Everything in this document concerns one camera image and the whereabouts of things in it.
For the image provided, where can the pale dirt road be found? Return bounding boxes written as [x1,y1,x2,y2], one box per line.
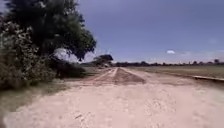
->
[2,66,224,128]

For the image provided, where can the pale kerb strip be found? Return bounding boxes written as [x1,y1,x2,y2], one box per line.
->
[191,75,224,83]

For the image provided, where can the large dark green tree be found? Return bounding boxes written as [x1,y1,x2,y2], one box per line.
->
[2,0,98,63]

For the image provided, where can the green field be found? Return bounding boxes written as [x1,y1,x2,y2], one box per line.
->
[128,64,224,80]

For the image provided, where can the grass verge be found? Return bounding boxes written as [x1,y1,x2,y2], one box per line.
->
[0,66,104,118]

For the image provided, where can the small distant tree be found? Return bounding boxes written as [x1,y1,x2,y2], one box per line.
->
[91,54,114,67]

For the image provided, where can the distant row of trees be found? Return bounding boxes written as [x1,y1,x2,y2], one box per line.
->
[112,58,224,68]

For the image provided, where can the green bushes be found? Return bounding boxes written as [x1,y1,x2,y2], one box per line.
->
[0,20,87,90]

